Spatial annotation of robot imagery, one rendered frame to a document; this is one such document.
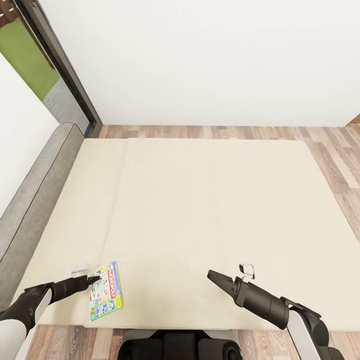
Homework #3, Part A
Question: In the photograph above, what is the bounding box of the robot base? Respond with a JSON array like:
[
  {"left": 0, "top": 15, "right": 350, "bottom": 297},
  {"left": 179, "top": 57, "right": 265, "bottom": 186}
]
[{"left": 118, "top": 328, "right": 243, "bottom": 360}]

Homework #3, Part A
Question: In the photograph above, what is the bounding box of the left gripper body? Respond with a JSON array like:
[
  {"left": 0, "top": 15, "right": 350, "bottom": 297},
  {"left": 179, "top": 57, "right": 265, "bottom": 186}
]
[{"left": 61, "top": 275, "right": 88, "bottom": 300}]

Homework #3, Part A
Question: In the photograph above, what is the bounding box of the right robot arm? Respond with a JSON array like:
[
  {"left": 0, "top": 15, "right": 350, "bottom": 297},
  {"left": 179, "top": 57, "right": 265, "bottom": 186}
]
[{"left": 207, "top": 263, "right": 345, "bottom": 360}]

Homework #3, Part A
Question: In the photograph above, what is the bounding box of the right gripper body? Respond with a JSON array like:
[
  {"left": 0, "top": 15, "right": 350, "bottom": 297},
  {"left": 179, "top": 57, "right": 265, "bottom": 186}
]
[{"left": 233, "top": 276, "right": 272, "bottom": 320}]

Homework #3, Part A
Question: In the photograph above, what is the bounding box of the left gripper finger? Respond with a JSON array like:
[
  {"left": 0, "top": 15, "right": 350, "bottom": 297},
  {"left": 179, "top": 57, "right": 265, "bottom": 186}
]
[{"left": 87, "top": 275, "right": 100, "bottom": 288}]

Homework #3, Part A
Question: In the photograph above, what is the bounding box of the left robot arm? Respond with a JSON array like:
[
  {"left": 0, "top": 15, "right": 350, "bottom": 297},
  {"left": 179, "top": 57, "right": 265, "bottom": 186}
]
[{"left": 0, "top": 262, "right": 100, "bottom": 360}]

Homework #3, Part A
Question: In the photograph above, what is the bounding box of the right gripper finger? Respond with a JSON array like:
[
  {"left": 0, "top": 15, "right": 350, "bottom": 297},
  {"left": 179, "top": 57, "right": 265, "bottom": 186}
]
[
  {"left": 208, "top": 270, "right": 234, "bottom": 282},
  {"left": 207, "top": 273, "right": 242, "bottom": 298}
]

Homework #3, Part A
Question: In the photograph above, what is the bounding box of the board game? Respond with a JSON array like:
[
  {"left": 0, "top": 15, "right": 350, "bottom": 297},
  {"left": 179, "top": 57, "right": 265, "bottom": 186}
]
[{"left": 88, "top": 260, "right": 124, "bottom": 322}]

